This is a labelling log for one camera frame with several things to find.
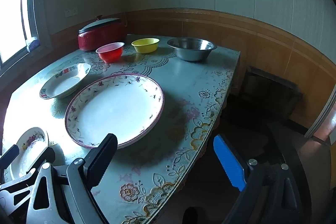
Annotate rose print white plate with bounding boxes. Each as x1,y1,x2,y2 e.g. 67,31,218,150
3,127,49,184

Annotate stainless steel bowl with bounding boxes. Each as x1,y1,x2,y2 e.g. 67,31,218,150
167,38,217,62

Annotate window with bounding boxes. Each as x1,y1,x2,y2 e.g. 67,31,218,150
0,0,51,69

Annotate red character print white plate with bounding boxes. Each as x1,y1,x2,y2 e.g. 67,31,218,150
39,63,91,99

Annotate blue cloth on windowsill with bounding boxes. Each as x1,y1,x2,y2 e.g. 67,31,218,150
26,36,40,52

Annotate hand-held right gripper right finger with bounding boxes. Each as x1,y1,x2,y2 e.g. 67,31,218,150
214,134,305,224

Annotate yellow plastic bowl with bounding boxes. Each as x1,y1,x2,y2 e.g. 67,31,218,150
131,38,160,54

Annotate large pink rimmed floral plate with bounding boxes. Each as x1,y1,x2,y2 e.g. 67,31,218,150
65,73,165,149

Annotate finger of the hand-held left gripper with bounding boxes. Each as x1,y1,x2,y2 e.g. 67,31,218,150
0,147,55,216
0,145,20,170

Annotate grey door frame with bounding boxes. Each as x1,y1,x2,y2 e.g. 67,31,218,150
304,88,336,146

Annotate red plastic bowl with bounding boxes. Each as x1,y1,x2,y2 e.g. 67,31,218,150
96,42,125,63

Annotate red cooking pot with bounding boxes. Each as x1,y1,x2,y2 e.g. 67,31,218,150
78,23,127,51

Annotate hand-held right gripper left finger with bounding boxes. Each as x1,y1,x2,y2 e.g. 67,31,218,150
26,133,118,224

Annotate grey pot lid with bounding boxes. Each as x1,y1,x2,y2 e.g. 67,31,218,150
79,15,122,34

